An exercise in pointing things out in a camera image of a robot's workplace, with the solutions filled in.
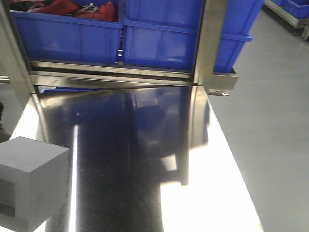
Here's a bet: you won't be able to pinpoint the gray hollow cube base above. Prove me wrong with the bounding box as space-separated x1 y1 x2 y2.
0 137 70 232

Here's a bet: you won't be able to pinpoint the blue bin middle shelf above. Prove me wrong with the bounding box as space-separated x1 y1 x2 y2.
124 0 204 71

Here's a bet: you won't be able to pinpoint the blue bin shelf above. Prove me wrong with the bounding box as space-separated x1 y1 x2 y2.
214 0 264 73
124 0 204 71

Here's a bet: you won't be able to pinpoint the blue bin with red bags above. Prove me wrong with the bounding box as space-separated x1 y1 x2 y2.
11 0 125 64

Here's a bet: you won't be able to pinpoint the blue bin right shelf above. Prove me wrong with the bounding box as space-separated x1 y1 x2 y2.
214 0 264 73

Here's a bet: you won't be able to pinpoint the red snack bags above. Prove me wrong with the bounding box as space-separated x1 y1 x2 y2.
7 0 117 22

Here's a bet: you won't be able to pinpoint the stainless steel shelf rack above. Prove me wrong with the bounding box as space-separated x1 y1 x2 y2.
0 0 238 102

